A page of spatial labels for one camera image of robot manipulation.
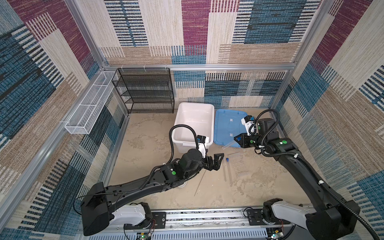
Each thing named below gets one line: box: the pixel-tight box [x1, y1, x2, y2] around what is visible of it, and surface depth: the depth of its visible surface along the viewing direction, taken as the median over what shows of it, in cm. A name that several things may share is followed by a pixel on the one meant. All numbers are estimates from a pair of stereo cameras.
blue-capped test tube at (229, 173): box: [226, 158, 233, 187], surface depth 91 cm
